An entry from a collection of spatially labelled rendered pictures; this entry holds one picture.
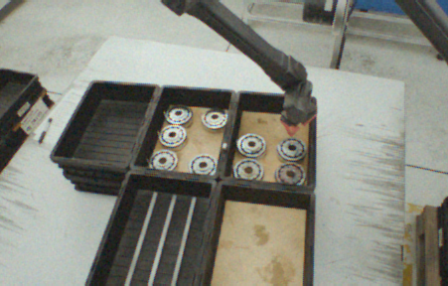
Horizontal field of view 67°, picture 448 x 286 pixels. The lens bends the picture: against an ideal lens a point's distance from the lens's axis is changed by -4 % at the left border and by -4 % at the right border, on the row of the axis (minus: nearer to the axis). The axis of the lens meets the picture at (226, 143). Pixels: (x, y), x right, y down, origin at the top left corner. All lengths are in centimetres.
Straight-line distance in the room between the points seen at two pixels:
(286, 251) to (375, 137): 69
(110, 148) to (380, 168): 105
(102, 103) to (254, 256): 90
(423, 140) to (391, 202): 126
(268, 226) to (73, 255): 69
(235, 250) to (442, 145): 186
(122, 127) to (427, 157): 189
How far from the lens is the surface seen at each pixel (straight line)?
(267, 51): 92
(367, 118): 163
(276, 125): 135
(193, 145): 131
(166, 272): 111
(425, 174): 246
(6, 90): 248
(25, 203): 157
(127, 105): 151
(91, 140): 144
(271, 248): 110
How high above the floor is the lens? 186
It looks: 53 degrees down
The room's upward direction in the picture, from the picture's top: 5 degrees counter-clockwise
